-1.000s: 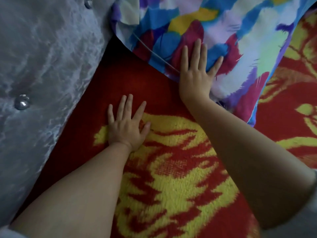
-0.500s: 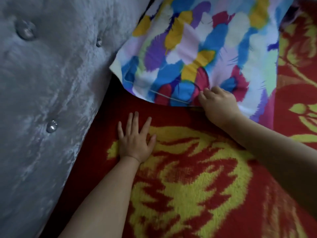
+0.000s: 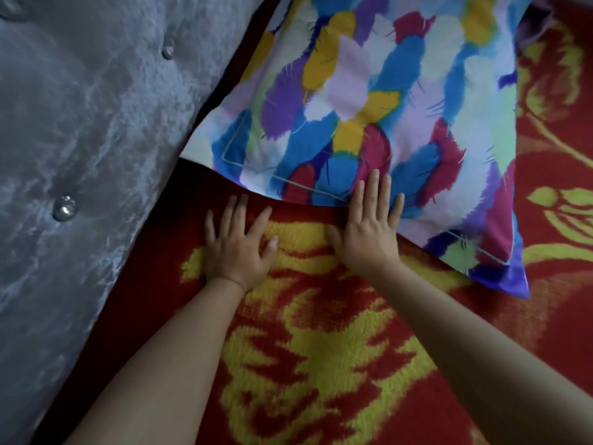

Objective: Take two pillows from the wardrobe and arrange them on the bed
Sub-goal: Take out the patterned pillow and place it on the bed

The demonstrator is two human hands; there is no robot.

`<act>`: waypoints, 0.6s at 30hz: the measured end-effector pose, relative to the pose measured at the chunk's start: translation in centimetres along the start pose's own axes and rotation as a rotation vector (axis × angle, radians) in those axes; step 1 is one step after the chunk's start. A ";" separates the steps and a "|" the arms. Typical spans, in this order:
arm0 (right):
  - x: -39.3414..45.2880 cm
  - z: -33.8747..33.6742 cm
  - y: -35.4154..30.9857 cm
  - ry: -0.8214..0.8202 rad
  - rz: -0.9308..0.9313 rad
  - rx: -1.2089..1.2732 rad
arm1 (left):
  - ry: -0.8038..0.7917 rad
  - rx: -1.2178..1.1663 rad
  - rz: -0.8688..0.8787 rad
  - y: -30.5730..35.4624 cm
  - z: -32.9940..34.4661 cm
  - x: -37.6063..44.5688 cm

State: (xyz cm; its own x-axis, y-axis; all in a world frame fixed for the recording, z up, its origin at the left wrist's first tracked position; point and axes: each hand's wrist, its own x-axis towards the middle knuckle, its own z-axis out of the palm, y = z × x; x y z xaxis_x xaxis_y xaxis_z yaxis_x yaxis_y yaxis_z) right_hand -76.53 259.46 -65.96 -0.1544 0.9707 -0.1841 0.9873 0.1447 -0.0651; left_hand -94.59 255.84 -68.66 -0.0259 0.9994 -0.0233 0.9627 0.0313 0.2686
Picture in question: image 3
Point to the person's right forearm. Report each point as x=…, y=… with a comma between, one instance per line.
x=477, y=356

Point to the person's left hand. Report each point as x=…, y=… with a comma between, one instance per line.
x=238, y=254

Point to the colourful feather print pillow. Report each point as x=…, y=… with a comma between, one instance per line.
x=380, y=88

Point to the white tufted headboard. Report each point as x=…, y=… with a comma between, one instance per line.
x=92, y=134

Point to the person's right hand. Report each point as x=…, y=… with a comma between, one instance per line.
x=368, y=231

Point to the red floral blanket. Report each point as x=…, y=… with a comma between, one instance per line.
x=324, y=356

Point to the person's left forearm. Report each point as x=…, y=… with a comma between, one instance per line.
x=167, y=375

